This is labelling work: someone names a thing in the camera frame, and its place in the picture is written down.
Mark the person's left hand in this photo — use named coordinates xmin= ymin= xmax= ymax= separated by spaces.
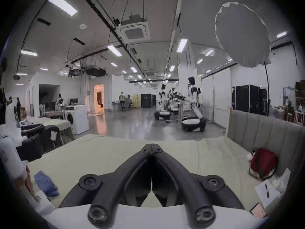
xmin=15 ymin=166 xmax=39 ymax=204

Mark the white humanoid robot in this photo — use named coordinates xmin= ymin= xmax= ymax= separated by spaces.
xmin=154 ymin=84 xmax=171 ymax=121
xmin=181 ymin=76 xmax=207 ymax=132
xmin=167 ymin=87 xmax=180 ymax=115

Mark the white washing machine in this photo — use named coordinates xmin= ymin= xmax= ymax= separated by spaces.
xmin=62 ymin=104 xmax=90 ymax=135

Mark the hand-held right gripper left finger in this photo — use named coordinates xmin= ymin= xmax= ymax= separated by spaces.
xmin=58 ymin=143 xmax=152 ymax=229

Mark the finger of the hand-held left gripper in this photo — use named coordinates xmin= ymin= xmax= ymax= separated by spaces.
xmin=42 ymin=126 xmax=63 ymax=153
xmin=21 ymin=124 xmax=46 ymax=136

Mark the shelf with goods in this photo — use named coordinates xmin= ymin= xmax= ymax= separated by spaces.
xmin=283 ymin=80 xmax=305 ymax=125

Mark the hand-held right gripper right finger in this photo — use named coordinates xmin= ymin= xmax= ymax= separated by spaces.
xmin=152 ymin=143 xmax=246 ymax=229

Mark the grey umbrella lamp on stand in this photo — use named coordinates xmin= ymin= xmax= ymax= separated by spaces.
xmin=214 ymin=1 xmax=272 ymax=117

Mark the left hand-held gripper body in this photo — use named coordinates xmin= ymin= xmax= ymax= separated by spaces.
xmin=0 ymin=103 xmax=45 ymax=181

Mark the black cabinet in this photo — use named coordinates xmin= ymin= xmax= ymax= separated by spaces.
xmin=232 ymin=85 xmax=269 ymax=115
xmin=141 ymin=94 xmax=157 ymax=108

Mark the blue garment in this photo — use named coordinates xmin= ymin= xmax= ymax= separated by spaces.
xmin=34 ymin=170 xmax=60 ymax=198

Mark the grey padded headboard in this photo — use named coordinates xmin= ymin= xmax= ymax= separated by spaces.
xmin=225 ymin=108 xmax=305 ymax=200

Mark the white crumpled bag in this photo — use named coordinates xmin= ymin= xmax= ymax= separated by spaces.
xmin=272 ymin=168 xmax=291 ymax=193

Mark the white paper sheet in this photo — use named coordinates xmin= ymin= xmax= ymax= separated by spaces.
xmin=254 ymin=179 xmax=282 ymax=208

